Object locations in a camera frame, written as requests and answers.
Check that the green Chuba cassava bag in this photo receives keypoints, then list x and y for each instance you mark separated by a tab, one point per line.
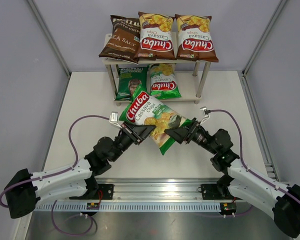
163	83

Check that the green Kettle hand cooked bag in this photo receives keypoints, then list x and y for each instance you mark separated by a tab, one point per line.
129	79

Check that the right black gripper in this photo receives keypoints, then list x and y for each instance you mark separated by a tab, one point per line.
180	134

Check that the brown Kettle sea salt bag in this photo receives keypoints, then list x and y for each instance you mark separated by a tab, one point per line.
124	40

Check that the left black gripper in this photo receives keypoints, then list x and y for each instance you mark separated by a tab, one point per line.
136	133

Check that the green white Chuba bag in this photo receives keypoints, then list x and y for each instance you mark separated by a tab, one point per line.
145	109

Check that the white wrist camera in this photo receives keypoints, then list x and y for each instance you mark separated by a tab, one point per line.
113	118
205	114

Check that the brown Chuba cassava bag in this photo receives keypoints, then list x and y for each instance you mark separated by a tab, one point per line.
156	40
194	39

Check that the white two-tier wooden shelf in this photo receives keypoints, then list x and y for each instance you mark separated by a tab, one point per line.
190	83

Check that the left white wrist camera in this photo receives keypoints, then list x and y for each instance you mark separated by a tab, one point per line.
113	118

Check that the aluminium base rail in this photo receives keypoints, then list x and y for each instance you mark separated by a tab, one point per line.
127	189

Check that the white slotted cable duct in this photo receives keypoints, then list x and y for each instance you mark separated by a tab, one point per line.
139	207

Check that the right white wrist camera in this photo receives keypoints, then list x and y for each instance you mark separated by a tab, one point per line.
205	114

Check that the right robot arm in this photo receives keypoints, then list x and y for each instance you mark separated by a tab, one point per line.
279	201

